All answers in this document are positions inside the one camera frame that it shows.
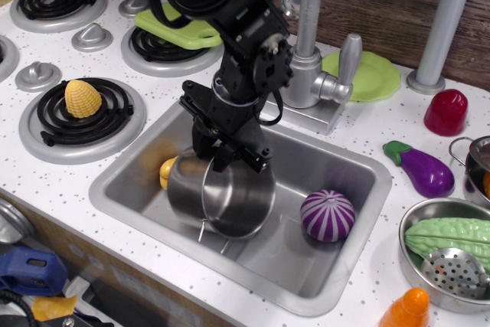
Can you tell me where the purple striped toy onion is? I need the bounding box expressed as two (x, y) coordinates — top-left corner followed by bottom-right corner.
(300, 189), (356, 243)

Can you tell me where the blue clamp tool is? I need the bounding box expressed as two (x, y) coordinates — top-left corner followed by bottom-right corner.
(1, 247), (68, 296)

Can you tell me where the purple toy eggplant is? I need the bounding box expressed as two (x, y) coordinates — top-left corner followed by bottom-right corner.
(383, 141), (455, 198)

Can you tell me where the grey stove knob middle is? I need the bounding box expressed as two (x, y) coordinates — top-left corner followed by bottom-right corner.
(71, 23), (113, 53)

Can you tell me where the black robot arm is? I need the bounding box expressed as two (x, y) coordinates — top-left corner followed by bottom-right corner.
(149, 0), (293, 172)

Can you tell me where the front stove burner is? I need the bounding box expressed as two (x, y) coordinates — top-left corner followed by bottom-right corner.
(19, 77), (146, 165)

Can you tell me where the stove burner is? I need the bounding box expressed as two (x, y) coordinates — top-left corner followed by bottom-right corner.
(19, 77), (146, 165)
(121, 27), (224, 78)
(10, 0), (107, 34)
(0, 35), (19, 82)

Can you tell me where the green toy bitter gourd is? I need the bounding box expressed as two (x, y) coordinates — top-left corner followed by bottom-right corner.
(403, 217), (489, 273)

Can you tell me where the steel slotted skimmer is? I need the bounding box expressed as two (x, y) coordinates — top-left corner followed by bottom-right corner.
(420, 247), (489, 300)

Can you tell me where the grey stove knob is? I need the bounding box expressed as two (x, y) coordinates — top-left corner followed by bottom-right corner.
(71, 23), (113, 53)
(15, 61), (62, 93)
(118, 0), (150, 18)

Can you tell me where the green toy cutting board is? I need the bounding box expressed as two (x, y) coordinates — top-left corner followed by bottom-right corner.
(133, 2), (224, 51)

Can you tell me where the green toy plate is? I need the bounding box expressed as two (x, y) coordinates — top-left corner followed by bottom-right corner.
(322, 50), (400, 103)

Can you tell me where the grey round oven knob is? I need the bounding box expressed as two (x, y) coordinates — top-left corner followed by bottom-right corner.
(1, 198), (35, 244)

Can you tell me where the back left stove burner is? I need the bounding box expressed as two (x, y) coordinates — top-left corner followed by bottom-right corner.
(10, 0), (107, 34)

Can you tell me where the grey vertical pole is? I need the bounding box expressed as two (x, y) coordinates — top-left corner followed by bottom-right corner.
(406, 0), (467, 95)

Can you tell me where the black cable bottom left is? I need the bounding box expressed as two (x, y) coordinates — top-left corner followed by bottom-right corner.
(0, 289), (39, 327)

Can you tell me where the stainless steel sink basin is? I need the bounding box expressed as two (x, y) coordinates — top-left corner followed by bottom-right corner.
(89, 104), (391, 317)

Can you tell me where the grey toy faucet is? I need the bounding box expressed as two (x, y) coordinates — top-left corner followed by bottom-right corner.
(280, 0), (363, 134)

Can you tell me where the grey stove knob front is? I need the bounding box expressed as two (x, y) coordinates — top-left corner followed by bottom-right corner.
(15, 61), (62, 93)

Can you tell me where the red toy pepper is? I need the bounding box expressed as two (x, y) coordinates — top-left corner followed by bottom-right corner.
(423, 89), (469, 136)

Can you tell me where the far left stove burner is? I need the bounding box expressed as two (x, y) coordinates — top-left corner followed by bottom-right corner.
(0, 35), (19, 82)

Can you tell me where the steel pot right edge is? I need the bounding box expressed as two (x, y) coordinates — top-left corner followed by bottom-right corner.
(449, 136), (489, 209)

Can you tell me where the yellow toy bell pepper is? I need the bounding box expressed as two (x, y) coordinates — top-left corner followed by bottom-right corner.
(159, 155), (178, 190)

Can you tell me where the grey stove knob back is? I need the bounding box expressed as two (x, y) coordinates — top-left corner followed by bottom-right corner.
(118, 0), (150, 18)

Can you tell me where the steel bowl front right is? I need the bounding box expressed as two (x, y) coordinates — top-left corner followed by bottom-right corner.
(398, 198), (489, 314)

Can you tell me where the back right stove burner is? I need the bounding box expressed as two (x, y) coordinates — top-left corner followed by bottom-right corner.
(121, 27), (224, 78)

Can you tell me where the stainless steel pot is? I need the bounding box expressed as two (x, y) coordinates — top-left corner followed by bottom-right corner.
(166, 151), (276, 253)

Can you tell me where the yellow toy corn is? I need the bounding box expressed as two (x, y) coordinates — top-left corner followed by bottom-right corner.
(64, 80), (102, 119)

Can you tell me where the orange toy carrot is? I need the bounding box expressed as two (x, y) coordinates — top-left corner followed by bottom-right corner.
(378, 288), (430, 327)

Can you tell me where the yellow cloth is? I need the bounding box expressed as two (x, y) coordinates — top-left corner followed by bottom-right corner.
(31, 296), (78, 322)

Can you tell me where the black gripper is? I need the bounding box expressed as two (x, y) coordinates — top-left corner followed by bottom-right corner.
(180, 80), (273, 173)

